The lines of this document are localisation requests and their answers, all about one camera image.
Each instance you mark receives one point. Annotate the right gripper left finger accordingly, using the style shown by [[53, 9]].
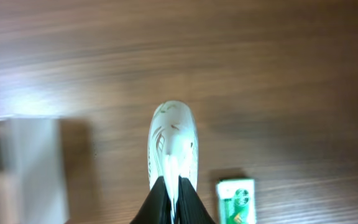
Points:
[[156, 208]]

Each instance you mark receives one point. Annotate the white lotion tube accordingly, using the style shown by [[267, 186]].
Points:
[[172, 148]]

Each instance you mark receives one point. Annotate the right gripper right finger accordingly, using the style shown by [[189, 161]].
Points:
[[190, 207]]

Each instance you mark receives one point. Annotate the green Dettol soap bar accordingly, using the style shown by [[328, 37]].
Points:
[[236, 201]]

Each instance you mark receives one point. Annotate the white cardboard box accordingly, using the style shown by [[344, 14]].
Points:
[[32, 178]]

